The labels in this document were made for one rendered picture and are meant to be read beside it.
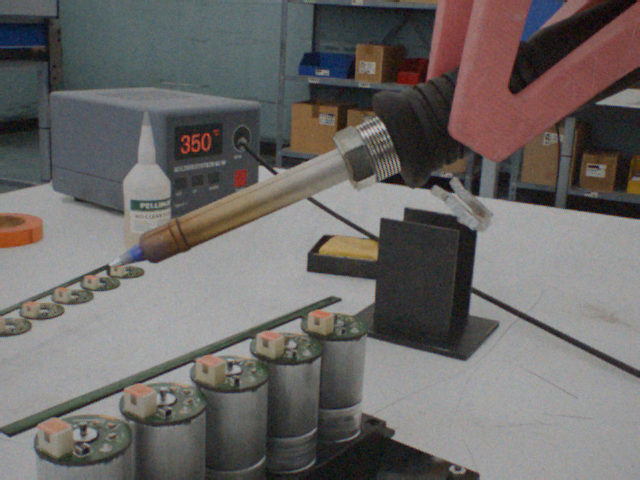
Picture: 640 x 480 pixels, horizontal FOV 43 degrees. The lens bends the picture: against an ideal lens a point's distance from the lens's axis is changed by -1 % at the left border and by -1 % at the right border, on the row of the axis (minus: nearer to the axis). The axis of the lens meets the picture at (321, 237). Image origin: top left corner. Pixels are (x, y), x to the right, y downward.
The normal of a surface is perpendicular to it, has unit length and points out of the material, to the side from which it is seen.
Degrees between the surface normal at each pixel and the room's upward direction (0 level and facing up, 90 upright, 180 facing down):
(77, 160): 90
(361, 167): 89
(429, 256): 90
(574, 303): 0
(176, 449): 90
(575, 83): 99
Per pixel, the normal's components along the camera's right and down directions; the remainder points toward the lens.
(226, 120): 0.78, 0.20
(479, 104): 0.05, 0.41
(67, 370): 0.05, -0.96
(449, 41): 0.17, 0.22
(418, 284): -0.48, 0.21
